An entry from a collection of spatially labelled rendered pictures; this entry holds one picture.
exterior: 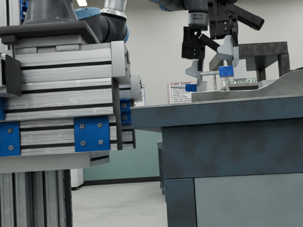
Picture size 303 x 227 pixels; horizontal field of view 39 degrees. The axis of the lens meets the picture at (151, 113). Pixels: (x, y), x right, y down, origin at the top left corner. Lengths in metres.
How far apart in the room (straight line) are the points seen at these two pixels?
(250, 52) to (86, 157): 5.06
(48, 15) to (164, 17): 7.91
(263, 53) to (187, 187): 5.45
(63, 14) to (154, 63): 7.64
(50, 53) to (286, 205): 0.66
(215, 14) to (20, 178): 0.74
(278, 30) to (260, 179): 8.62
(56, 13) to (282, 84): 0.70
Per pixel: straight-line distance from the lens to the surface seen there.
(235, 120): 0.71
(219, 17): 1.25
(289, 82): 1.37
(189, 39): 1.53
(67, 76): 1.07
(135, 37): 8.86
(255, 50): 6.12
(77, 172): 7.84
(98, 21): 1.65
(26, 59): 1.10
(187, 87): 1.52
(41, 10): 1.12
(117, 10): 1.75
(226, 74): 1.23
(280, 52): 6.21
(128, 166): 8.59
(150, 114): 0.72
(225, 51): 1.22
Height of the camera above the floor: 0.73
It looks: 4 degrees up
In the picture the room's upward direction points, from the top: 3 degrees counter-clockwise
